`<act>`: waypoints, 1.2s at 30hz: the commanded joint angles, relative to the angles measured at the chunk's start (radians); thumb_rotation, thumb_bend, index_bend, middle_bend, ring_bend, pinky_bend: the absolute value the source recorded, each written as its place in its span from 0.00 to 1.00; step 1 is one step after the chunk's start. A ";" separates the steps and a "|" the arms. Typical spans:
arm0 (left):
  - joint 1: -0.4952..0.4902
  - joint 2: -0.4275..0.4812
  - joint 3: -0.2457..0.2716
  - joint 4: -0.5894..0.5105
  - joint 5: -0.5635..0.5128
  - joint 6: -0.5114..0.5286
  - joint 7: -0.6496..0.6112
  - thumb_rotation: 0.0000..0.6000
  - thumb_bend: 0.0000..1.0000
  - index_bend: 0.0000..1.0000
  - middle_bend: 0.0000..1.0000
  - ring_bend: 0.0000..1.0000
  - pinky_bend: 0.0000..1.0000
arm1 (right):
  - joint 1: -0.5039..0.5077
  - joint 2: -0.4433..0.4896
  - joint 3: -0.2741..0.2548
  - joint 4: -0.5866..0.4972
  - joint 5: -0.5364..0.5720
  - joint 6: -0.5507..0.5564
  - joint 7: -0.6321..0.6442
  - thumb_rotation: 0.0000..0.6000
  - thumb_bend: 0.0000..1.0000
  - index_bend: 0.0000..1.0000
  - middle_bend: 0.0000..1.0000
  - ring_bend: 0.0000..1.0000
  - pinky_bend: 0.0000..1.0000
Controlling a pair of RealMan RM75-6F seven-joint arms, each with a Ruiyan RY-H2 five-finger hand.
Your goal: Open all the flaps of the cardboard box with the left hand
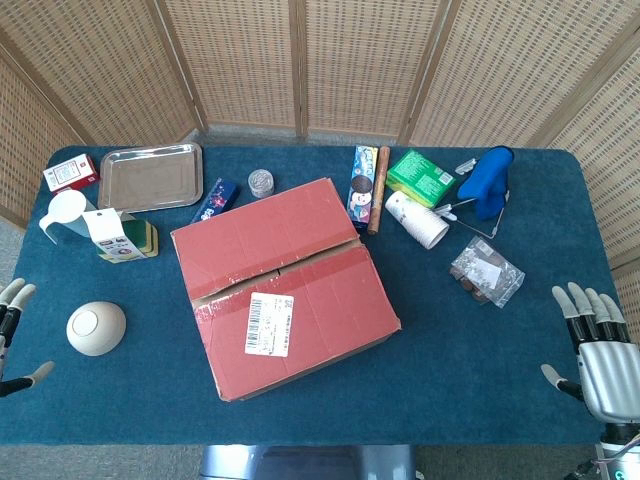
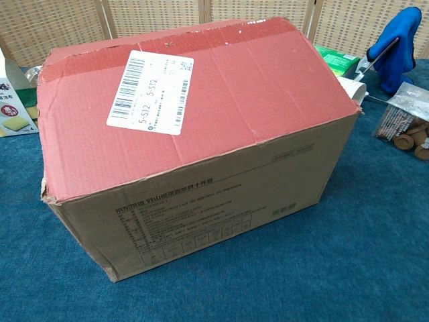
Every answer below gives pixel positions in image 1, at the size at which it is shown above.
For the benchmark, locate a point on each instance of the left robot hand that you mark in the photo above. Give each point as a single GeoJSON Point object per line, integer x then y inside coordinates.
{"type": "Point", "coordinates": [12, 300]}

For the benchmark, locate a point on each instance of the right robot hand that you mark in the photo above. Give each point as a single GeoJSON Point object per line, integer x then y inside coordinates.
{"type": "Point", "coordinates": [607, 375]}

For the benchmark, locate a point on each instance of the red cardboard box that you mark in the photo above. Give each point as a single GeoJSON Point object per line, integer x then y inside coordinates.
{"type": "Point", "coordinates": [280, 280]}

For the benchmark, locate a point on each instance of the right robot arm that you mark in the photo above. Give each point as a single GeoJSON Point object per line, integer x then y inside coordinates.
{"type": "Point", "coordinates": [617, 450]}

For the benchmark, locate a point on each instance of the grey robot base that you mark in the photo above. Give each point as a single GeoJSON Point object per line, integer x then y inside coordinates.
{"type": "Point", "coordinates": [305, 462]}

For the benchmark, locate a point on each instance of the small red white box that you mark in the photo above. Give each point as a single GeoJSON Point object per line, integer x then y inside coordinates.
{"type": "Point", "coordinates": [70, 172]}

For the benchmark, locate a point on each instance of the green carton box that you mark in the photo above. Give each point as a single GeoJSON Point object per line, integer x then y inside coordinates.
{"type": "Point", "coordinates": [420, 177]}

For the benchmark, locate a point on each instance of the blue cookie box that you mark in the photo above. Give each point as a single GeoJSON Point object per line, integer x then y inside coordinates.
{"type": "Point", "coordinates": [361, 187]}

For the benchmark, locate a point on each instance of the cream upturned bowl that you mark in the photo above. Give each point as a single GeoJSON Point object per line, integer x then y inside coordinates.
{"type": "Point", "coordinates": [96, 328]}

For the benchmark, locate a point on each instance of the green yellow sponge pack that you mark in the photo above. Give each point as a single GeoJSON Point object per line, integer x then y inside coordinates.
{"type": "Point", "coordinates": [115, 237]}

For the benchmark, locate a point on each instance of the clear bag of brown pieces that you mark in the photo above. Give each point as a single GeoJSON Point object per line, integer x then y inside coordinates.
{"type": "Point", "coordinates": [487, 272]}

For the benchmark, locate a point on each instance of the blue table cloth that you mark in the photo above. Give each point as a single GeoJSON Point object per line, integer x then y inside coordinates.
{"type": "Point", "coordinates": [450, 360]}

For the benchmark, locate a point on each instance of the stainless steel tray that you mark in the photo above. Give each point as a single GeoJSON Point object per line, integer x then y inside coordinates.
{"type": "Point", "coordinates": [150, 177]}

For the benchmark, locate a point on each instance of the blue snack packet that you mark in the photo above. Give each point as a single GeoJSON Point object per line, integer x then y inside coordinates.
{"type": "Point", "coordinates": [214, 201]}

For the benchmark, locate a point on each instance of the blue oven mitt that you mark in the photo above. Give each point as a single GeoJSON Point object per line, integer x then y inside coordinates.
{"type": "Point", "coordinates": [487, 182]}

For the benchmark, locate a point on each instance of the stack of paper cups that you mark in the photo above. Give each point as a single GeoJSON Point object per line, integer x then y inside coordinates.
{"type": "Point", "coordinates": [417, 220]}

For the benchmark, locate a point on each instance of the clear plastic clip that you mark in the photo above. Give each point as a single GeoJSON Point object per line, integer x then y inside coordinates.
{"type": "Point", "coordinates": [467, 166]}

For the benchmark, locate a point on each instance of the round metal tin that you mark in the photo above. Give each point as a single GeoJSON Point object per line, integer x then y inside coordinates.
{"type": "Point", "coordinates": [261, 183]}

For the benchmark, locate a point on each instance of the brown wooden stick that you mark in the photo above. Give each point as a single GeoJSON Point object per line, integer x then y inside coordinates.
{"type": "Point", "coordinates": [379, 190]}

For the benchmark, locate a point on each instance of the woven folding screen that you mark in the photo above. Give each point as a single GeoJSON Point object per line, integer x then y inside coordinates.
{"type": "Point", "coordinates": [350, 60]}

